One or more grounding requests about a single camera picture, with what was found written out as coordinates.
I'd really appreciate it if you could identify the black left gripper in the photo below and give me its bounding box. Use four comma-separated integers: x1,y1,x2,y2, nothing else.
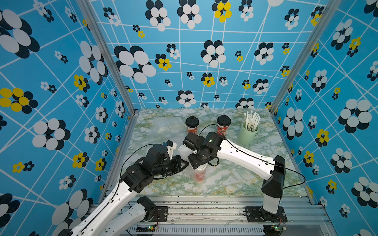
154,154,191,177

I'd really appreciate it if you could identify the translucent plastic carrier bag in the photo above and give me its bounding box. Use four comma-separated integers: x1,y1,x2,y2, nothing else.
185,161,194,180

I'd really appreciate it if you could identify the red cup white lid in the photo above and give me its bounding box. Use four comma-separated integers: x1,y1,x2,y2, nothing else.
178,145,193,161

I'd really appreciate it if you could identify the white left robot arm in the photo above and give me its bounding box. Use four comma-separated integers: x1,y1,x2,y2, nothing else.
59,141,189,236

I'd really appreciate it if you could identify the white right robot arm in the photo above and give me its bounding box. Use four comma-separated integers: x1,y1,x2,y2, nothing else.
179,132,301,222

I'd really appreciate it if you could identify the green straw holder cup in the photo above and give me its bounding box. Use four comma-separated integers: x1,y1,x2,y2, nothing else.
236,122,259,146

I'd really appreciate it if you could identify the white paper straws bundle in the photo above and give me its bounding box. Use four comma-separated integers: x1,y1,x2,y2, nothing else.
244,111,260,132

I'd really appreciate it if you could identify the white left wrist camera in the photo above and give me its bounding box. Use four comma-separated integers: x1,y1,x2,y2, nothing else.
165,140,177,160

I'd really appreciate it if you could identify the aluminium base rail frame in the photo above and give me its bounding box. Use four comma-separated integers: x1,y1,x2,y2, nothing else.
118,194,337,236

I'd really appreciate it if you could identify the aluminium right corner post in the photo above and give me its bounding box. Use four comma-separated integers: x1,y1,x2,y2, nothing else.
269,0,342,116

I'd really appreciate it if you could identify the aluminium corner post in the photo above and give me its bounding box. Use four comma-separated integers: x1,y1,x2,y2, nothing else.
77,0,136,116
269,0,342,116

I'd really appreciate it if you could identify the aluminium left corner post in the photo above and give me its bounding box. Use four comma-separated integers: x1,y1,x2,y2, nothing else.
77,0,136,116

